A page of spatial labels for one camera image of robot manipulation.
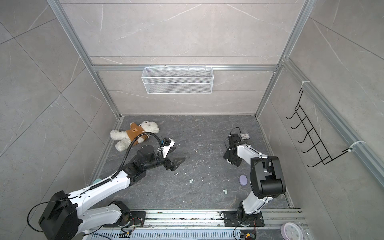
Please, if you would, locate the white wire mesh basket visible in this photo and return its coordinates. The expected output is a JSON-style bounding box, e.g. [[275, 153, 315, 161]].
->
[[142, 67, 214, 95]]

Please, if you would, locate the small black square box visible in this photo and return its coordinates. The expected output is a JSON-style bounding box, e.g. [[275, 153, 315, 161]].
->
[[241, 133, 250, 140]]

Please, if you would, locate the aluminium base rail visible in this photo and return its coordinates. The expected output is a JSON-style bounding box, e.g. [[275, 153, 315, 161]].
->
[[74, 209, 313, 240]]

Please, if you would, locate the white teddy bear brown shirt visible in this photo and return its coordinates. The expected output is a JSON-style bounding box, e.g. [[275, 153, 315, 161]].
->
[[110, 121, 160, 152]]

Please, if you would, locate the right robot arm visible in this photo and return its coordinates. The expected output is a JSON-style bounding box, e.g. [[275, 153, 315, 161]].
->
[[221, 132, 287, 228]]

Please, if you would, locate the pink round alarm clock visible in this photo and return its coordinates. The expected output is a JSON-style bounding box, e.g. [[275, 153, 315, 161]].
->
[[281, 223, 304, 240]]

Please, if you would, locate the purple earbud charging case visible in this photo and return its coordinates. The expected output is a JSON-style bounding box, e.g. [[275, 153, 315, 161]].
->
[[239, 175, 248, 186]]

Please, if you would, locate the black wall hook rack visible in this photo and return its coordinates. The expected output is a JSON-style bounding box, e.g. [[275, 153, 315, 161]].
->
[[286, 89, 353, 168]]

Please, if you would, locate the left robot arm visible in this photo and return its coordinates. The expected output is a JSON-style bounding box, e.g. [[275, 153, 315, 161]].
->
[[37, 136, 185, 240]]

